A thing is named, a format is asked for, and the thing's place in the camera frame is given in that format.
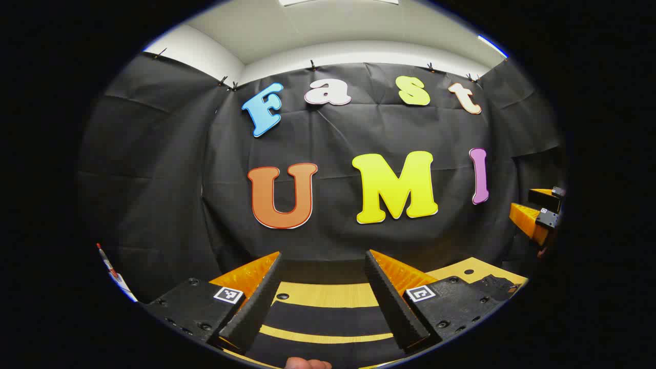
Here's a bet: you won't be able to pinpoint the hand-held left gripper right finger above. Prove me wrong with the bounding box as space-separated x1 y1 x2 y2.
364 250 519 355

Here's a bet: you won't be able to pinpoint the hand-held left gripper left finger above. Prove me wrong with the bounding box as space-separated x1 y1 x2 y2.
143 251 283 355

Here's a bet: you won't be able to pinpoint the black jeans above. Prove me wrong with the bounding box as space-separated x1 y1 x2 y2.
245 301 413 369

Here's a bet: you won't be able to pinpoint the red and white stick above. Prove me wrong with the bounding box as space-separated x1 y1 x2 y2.
96 243 138 303

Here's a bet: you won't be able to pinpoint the black backdrop cloth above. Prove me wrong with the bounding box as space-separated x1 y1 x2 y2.
77 51 567 303

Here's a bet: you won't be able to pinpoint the white ceiling light panel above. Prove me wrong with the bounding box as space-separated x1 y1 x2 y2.
279 0 399 7

